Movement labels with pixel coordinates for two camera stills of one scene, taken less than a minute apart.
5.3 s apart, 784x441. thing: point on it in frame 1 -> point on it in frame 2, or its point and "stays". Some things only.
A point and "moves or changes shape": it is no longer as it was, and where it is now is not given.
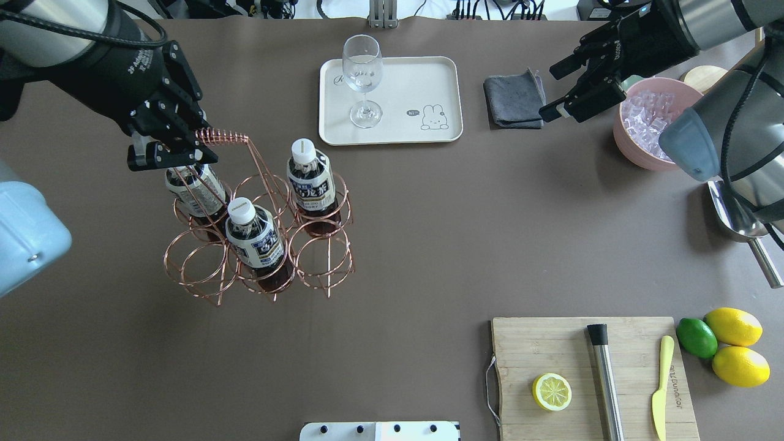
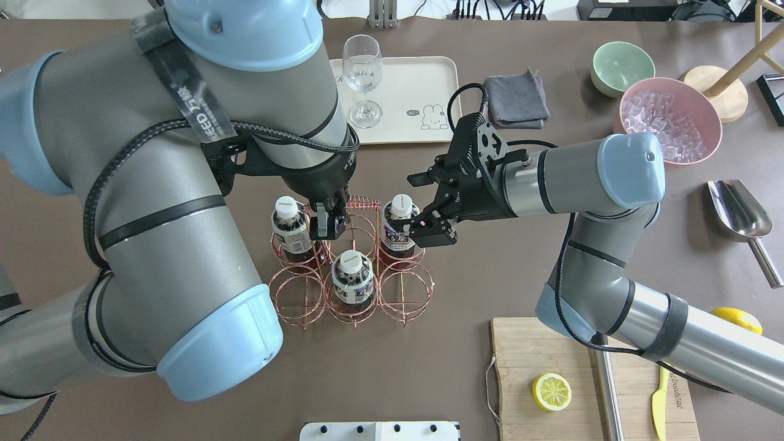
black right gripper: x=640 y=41 -> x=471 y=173
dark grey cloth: x=514 y=101 stays
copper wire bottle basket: x=239 y=225 moves or changes shape
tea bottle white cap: x=313 y=190 moves or changes shape
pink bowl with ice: x=642 y=112 stays
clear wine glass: x=362 y=64 stays
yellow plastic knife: x=658 y=399 stays
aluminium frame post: x=383 y=14 stays
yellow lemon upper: x=734 y=327 stays
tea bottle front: x=253 y=234 -> x=353 y=283
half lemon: x=552 y=391 stays
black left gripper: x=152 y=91 -> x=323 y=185
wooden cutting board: x=527 y=348 stays
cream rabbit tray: x=420 y=99 stays
